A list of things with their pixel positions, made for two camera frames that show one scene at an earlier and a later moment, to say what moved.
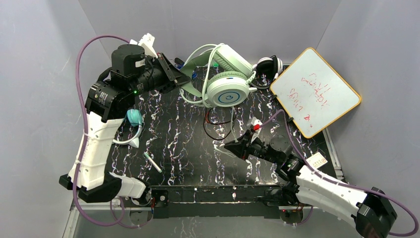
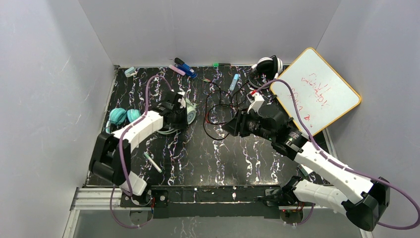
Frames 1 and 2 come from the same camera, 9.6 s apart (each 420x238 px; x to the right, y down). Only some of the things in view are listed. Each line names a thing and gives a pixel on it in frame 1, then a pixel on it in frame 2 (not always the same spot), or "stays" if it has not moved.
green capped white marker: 153,162 stays
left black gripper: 167,71 → 179,107
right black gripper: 246,147 → 242,122
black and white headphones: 267,70 stays
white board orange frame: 313,93 stays
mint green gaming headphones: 217,75 → 191,115
